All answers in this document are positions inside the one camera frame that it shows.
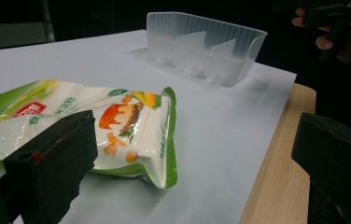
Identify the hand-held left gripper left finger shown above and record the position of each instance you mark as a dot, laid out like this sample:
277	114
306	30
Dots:
55	161

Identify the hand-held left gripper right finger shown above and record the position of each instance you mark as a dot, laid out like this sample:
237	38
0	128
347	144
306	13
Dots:
335	168

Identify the white and green food bag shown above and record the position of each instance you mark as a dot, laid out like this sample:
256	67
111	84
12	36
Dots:
139	130

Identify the translucent plastic divided bin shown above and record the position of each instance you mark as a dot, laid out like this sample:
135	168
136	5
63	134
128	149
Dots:
207	49

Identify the white paper sheet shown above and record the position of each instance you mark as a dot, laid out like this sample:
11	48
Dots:
226	140

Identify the grey metal stand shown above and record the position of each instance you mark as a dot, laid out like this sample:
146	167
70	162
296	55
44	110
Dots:
47	20

